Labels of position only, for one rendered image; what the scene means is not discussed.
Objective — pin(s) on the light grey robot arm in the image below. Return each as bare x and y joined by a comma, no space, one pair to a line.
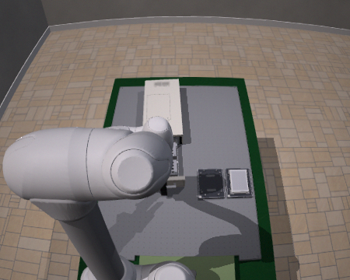
59,171

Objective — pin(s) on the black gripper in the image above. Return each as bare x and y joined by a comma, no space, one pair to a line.
164,190

